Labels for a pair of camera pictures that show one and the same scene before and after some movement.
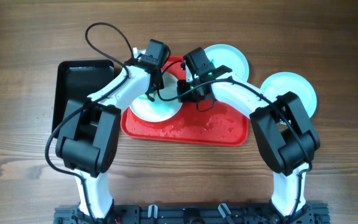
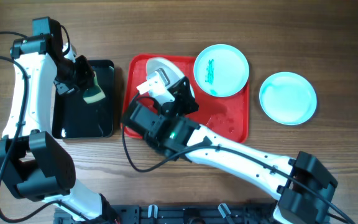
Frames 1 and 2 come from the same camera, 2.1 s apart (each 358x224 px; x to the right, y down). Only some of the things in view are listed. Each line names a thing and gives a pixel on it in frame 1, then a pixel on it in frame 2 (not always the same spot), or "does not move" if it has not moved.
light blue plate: [280, 83] does not move
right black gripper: [204, 99] -> [180, 91]
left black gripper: [158, 86] -> [86, 76]
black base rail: [224, 213] does not move
